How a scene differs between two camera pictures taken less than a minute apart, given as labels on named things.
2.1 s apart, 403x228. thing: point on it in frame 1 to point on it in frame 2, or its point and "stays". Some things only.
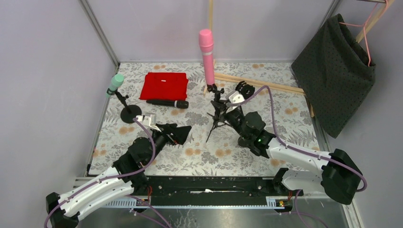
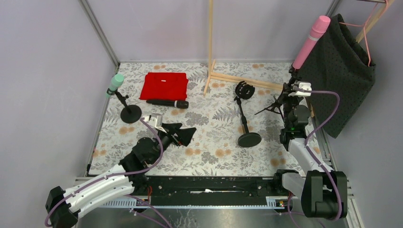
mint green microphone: [117, 80] stays
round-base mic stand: [129, 112] stays
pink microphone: [206, 42] to [317, 30]
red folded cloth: [165, 86] stays
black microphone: [179, 104] stays
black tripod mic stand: [216, 104] to [276, 103]
